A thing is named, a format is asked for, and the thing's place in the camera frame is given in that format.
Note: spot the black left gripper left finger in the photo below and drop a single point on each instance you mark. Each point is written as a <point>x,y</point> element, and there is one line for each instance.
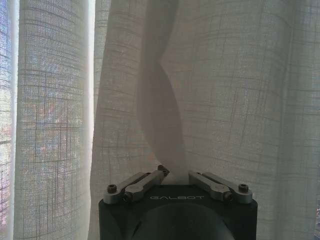
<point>140,184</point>

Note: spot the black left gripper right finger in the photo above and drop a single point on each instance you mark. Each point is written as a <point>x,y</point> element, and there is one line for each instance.
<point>220,186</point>

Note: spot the sheer white linen curtain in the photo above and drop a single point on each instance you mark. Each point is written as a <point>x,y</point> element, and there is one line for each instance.
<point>225,100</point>
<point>50,125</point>

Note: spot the white window frame bar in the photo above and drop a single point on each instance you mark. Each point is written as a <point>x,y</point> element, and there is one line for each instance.
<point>13,112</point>

